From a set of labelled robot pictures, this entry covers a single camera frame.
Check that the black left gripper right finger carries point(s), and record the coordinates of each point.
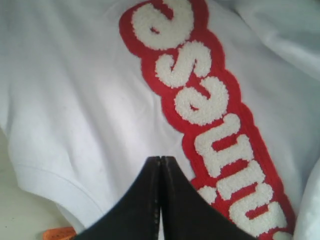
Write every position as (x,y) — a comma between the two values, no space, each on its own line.
(185,214)

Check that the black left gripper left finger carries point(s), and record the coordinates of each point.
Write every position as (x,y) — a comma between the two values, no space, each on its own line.
(137,214)

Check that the white t-shirt with red lettering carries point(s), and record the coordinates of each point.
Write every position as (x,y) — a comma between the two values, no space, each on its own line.
(90,89)

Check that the orange garment tag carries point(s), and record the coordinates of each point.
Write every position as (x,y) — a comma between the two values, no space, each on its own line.
(62,233)

